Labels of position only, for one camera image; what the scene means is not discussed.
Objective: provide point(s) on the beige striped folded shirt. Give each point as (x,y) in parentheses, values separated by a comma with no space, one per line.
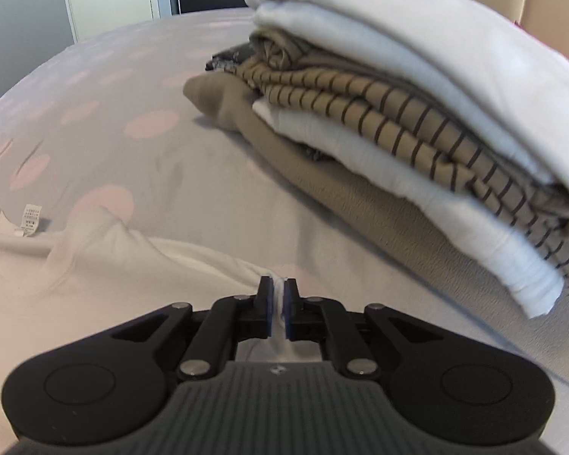
(360,104)

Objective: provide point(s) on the grey bedspread with pink dots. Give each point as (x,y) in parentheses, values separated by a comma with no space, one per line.
(170,175)

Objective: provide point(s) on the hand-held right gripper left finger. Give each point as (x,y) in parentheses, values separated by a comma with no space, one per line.
(267,313)

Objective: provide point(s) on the white folded garment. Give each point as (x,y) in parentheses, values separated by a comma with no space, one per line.
(408,170)

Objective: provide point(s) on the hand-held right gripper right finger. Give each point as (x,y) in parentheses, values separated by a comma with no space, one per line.
(290,313)

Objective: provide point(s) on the dark patterned cloth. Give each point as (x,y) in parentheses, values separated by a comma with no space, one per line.
(227,59)

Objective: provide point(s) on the white folded sweater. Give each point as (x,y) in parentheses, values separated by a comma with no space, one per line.
(408,33)

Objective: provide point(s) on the white shirt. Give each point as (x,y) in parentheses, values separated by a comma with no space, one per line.
(99,270)

